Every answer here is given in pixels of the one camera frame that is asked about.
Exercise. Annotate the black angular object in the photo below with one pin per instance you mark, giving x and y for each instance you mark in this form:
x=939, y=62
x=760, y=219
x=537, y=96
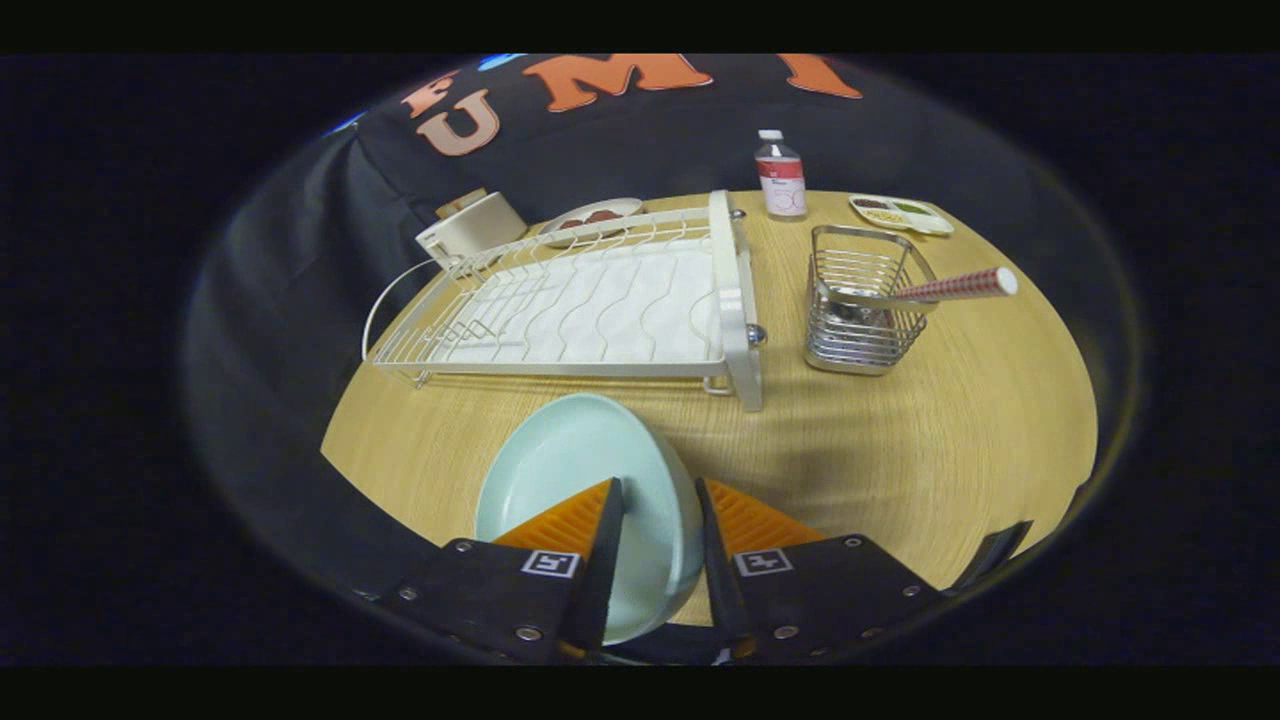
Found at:
x=995, y=555

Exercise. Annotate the red meat piece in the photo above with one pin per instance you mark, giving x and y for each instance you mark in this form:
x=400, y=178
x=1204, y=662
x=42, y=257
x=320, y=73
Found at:
x=574, y=222
x=603, y=215

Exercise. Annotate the toast slices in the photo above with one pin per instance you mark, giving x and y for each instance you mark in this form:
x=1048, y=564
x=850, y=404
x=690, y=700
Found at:
x=458, y=203

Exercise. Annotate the clear bottle with red label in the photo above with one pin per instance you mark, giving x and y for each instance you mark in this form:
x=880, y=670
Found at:
x=782, y=185

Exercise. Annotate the white plate with meat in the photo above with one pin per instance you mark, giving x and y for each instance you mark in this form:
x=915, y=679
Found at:
x=625, y=207

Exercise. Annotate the white divided condiment dish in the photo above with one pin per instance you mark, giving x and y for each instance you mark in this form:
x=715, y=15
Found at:
x=935, y=224

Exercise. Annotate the white toaster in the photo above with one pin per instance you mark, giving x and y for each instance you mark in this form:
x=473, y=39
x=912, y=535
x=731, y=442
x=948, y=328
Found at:
x=480, y=230

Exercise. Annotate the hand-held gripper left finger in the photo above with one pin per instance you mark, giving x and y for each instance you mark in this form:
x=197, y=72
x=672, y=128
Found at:
x=605, y=570

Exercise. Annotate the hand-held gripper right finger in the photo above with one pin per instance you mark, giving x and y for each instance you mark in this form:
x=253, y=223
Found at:
x=722, y=580

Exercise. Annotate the black backdrop cloth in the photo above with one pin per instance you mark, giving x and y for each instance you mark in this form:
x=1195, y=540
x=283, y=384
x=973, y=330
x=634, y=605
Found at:
x=650, y=140

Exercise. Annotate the light green plate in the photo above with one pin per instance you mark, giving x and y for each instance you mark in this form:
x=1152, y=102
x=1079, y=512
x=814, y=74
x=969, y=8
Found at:
x=570, y=450

